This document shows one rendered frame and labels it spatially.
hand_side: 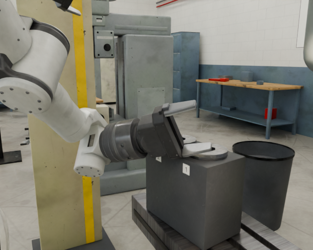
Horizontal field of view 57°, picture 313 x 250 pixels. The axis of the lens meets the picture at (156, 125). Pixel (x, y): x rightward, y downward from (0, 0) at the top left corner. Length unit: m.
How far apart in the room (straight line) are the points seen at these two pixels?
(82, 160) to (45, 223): 1.54
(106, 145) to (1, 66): 0.27
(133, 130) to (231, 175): 0.23
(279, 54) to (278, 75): 0.39
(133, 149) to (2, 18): 0.32
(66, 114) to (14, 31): 0.18
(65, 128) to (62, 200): 1.55
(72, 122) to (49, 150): 1.40
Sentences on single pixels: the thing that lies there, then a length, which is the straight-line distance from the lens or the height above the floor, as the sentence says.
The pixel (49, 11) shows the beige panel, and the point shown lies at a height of 1.60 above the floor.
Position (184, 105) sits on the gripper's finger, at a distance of 0.54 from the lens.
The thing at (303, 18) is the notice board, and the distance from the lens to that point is 5.86.
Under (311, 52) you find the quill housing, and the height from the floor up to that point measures 1.34.
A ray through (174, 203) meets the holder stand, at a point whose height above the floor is 1.00.
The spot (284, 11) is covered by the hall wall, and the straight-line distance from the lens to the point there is 6.14.
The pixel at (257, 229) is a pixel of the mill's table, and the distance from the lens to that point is 0.77.
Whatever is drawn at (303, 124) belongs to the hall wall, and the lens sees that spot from 5.77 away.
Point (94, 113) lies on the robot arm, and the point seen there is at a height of 1.22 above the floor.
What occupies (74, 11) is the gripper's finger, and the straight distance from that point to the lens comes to 1.04.
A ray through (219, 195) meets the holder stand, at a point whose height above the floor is 1.05.
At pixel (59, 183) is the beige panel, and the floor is 0.53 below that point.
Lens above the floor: 1.33
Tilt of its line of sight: 13 degrees down
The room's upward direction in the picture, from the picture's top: straight up
